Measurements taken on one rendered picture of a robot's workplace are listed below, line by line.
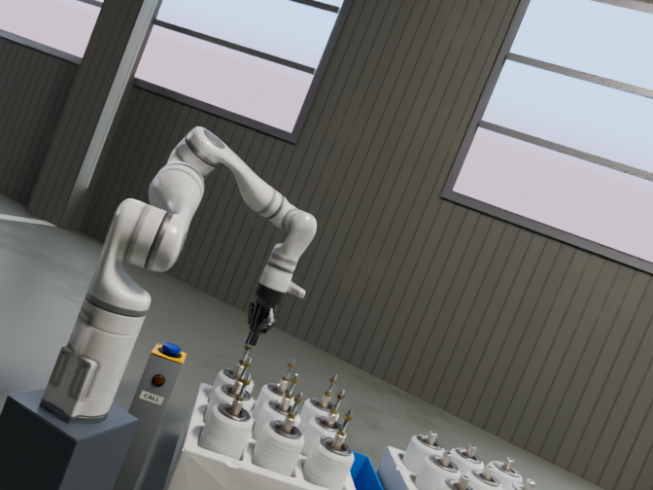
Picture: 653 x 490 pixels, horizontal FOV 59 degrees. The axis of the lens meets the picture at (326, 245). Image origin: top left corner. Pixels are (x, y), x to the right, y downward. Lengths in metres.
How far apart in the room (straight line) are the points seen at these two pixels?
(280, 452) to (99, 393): 0.48
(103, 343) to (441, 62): 2.71
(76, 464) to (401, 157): 2.57
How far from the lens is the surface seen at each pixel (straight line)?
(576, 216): 3.07
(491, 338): 3.07
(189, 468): 1.26
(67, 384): 0.94
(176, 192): 1.00
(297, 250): 1.41
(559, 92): 3.21
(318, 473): 1.31
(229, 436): 1.26
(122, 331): 0.90
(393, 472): 1.62
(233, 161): 1.28
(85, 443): 0.92
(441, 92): 3.26
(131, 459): 1.36
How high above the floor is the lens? 0.72
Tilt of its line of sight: 3 degrees down
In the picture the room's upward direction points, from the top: 22 degrees clockwise
